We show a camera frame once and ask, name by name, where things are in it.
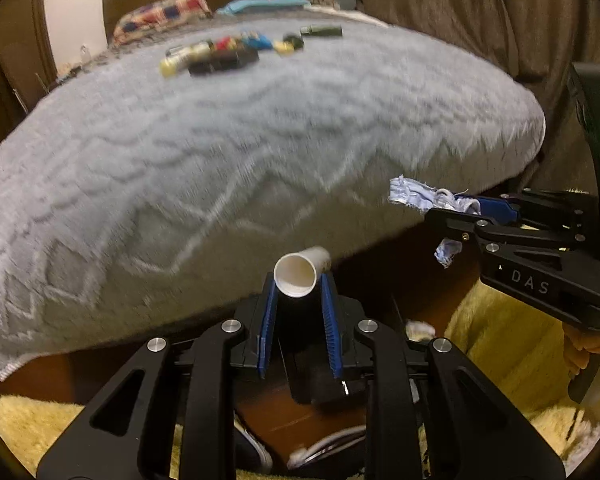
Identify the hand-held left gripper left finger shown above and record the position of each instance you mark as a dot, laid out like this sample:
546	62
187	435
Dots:
267	330

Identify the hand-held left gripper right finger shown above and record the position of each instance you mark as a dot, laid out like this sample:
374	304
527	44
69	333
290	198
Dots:
330	330

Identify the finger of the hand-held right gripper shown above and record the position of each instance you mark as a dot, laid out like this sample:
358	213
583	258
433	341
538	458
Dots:
450	222
500	210

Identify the blue face mask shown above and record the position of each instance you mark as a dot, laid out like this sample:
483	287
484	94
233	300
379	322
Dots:
410	195

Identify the white paper cup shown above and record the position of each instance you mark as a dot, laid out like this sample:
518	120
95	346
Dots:
295	272

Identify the dark green box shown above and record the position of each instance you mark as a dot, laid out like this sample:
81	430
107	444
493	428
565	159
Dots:
322	32

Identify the yellow and black can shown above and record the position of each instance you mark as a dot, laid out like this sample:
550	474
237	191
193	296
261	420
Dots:
289	46

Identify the blue and yellow packet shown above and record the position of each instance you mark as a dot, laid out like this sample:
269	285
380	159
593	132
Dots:
257	41

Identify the black box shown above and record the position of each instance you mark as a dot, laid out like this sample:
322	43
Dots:
220	62

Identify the yellow bottle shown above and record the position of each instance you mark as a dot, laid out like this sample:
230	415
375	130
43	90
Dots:
172	66

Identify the red packet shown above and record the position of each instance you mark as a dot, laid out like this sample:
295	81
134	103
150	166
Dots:
227	44

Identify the pale tube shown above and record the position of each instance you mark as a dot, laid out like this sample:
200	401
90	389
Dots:
190	50

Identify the person's right hand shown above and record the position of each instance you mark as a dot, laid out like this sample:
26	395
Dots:
580	345

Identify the yellow fluffy rug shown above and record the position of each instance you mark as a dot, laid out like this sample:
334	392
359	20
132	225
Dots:
505	360

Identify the white and black shoe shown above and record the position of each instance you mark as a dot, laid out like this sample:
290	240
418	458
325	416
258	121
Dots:
257	445
320	447

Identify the grey fluffy blanket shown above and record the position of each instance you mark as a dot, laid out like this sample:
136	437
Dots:
230	160

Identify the blue cushion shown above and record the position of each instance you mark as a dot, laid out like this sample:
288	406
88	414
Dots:
260	5

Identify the cluttered bedside table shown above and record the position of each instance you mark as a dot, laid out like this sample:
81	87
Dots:
82	60

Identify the checkered colourful pillow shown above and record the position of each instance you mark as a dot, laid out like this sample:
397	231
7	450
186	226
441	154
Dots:
160	17

